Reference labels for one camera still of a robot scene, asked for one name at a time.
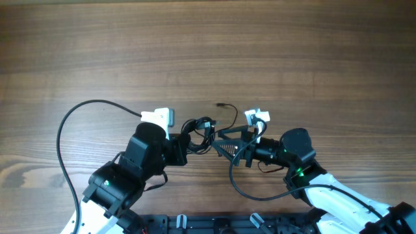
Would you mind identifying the right camera black cable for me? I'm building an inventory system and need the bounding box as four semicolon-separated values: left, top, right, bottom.
228;117;391;225

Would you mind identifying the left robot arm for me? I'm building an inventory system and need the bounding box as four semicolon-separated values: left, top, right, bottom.
62;122;190;233

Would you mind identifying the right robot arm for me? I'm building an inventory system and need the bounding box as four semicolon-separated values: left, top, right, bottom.
213;126;415;233

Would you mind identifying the camera black cable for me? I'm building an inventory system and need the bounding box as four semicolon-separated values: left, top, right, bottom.
228;117;391;225
56;99;143;234

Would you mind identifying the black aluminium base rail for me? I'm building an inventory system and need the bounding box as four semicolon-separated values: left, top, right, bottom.
142;213;317;234

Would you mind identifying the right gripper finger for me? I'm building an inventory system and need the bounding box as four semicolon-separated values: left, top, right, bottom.
217;125;249;138
212;139;244;161

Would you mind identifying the left camera black cable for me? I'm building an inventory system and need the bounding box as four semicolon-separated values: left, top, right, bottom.
56;99;143;234

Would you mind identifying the long black USB cable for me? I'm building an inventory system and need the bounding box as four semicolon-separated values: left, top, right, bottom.
180;116;220;155

